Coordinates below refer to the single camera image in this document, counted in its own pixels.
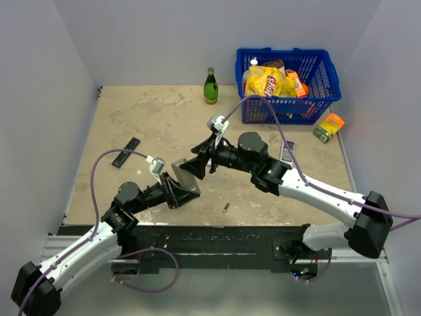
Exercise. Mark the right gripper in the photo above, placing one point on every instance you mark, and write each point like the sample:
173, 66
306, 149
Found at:
197, 166

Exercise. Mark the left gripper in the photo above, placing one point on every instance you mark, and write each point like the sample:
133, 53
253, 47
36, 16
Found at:
178, 195

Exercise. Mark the grey beige remote control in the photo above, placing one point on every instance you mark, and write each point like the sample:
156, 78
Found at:
184, 178

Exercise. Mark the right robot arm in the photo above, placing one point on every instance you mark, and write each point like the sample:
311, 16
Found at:
363, 223

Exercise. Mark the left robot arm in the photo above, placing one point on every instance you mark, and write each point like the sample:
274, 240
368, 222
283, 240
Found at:
39, 289

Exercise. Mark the black remote control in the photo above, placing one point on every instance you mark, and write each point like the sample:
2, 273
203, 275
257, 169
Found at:
123, 155

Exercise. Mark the white grey remote control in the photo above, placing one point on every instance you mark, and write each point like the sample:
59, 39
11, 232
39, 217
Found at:
285, 155

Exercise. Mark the AAA battery front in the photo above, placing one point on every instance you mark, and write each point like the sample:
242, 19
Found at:
226, 207

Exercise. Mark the green glass bottle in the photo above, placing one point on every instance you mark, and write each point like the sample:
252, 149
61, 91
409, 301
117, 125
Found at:
210, 88

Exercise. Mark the yellow chips bag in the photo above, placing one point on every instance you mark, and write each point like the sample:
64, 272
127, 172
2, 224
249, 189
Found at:
268, 82

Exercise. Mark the orange snack box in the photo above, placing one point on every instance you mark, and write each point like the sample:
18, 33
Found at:
301, 89

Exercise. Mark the brown snack package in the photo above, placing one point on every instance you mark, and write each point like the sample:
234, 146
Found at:
274, 64

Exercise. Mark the blue plastic shopping basket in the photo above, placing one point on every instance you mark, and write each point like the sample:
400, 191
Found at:
314, 68

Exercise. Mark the green orange carton box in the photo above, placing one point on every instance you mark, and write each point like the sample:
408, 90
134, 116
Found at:
329, 127

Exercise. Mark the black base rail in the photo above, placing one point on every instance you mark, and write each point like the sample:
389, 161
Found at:
278, 249

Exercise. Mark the aluminium frame rail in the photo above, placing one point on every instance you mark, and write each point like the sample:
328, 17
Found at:
56, 244

